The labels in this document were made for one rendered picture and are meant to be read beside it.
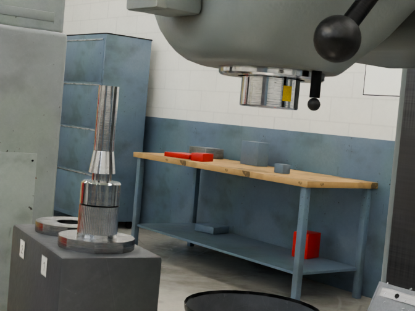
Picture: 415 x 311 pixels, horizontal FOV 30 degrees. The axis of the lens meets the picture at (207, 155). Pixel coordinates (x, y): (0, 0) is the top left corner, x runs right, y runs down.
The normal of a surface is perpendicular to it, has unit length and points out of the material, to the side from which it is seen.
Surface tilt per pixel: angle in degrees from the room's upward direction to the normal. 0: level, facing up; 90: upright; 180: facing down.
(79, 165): 90
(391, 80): 90
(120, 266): 90
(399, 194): 90
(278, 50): 134
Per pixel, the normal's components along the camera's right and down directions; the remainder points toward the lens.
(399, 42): -0.61, 0.68
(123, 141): 0.62, 0.10
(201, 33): -0.69, 0.39
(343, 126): -0.78, -0.04
